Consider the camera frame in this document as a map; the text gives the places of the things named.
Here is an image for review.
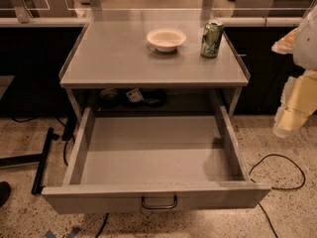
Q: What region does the grey cabinet counter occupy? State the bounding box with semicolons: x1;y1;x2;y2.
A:
60;9;250;118

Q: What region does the blue tape on floor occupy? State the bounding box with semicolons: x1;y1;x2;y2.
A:
44;226;81;238

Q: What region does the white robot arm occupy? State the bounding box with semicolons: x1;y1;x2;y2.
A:
271;7;317;138

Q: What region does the black cable left floor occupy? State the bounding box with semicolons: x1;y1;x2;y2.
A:
11;116;77;167

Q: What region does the black drawer handle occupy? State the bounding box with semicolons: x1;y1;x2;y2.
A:
141;196;178;210

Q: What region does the black bag with white label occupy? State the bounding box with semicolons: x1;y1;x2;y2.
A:
120;88;167;108

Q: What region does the white paper bowl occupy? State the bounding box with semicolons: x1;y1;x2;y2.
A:
147;28;186;53

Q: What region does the black floor cable right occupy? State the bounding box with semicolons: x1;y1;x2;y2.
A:
249;153;307;238

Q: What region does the grey open top drawer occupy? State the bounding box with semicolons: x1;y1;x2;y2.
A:
43;107;270;213

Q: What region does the black cable under drawer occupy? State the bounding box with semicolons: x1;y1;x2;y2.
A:
94;212;110;238

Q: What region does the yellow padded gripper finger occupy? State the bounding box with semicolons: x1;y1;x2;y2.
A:
271;28;297;55
272;70;317;138

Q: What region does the green soda can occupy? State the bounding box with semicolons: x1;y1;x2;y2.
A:
201;21;224;59

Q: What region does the black shoe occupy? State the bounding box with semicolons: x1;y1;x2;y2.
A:
0;181;11;207

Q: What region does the black metal stand base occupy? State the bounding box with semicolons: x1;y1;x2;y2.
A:
0;127;58;195

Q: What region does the dark round object under counter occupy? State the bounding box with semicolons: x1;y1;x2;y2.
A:
99;88;118;108

